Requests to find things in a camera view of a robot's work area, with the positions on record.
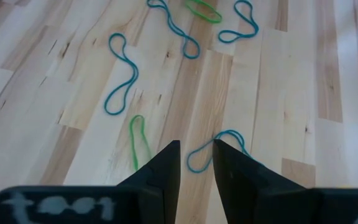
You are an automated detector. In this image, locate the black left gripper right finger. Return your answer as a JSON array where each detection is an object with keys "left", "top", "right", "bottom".
[{"left": 213, "top": 139, "right": 358, "bottom": 224}]

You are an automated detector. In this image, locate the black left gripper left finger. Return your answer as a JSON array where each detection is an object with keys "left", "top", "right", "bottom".
[{"left": 0, "top": 139, "right": 181, "bottom": 224}]

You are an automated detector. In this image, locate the blue rubber band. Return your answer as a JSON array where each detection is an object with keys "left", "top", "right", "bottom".
[
  {"left": 186, "top": 129, "right": 262, "bottom": 174},
  {"left": 146, "top": 0, "right": 201, "bottom": 60},
  {"left": 103, "top": 32, "right": 140, "bottom": 116},
  {"left": 218, "top": 0, "right": 260, "bottom": 44}
]

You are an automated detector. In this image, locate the green rubber band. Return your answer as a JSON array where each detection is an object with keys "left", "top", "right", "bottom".
[
  {"left": 184, "top": 0, "right": 223, "bottom": 24},
  {"left": 129, "top": 114, "right": 152, "bottom": 172}
]

